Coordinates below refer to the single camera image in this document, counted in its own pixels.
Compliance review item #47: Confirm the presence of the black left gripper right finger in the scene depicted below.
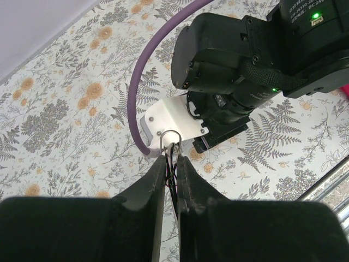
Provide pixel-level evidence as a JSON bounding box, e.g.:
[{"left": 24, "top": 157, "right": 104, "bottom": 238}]
[{"left": 177, "top": 157, "right": 348, "bottom": 261}]

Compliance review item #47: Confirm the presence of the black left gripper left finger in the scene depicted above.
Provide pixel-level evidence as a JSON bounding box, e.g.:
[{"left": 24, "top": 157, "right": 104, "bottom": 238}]
[{"left": 1, "top": 157, "right": 166, "bottom": 261}]

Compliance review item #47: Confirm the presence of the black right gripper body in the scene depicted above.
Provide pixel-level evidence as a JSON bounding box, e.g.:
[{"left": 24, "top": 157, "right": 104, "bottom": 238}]
[{"left": 186, "top": 92, "right": 250, "bottom": 153}]

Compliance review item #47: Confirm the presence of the large metal keyring with clips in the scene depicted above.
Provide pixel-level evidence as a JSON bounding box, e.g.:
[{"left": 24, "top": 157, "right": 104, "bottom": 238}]
[{"left": 160, "top": 130, "right": 182, "bottom": 228}]

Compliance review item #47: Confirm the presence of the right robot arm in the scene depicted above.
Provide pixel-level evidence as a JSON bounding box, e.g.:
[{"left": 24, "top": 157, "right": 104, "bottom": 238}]
[{"left": 171, "top": 0, "right": 348, "bottom": 153}]

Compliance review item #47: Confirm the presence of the floral patterned table mat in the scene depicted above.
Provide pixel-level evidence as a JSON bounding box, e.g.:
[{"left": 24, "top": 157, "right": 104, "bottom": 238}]
[{"left": 1, "top": 1, "right": 348, "bottom": 200}]

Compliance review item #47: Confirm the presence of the red folded cloth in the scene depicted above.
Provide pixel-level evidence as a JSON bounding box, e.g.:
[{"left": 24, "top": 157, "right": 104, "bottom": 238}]
[{"left": 339, "top": 84, "right": 349, "bottom": 98}]

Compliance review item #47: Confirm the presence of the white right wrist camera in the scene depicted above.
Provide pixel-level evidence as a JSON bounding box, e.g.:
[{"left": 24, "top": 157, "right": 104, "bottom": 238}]
[{"left": 140, "top": 95, "right": 209, "bottom": 158}]

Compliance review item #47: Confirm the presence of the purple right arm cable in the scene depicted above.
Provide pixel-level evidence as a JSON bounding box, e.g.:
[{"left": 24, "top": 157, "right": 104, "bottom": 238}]
[{"left": 127, "top": 0, "right": 216, "bottom": 158}]

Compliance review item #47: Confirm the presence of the aluminium enclosure frame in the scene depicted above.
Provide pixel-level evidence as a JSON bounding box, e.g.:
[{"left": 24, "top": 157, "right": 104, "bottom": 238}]
[{"left": 297, "top": 157, "right": 348, "bottom": 237}]

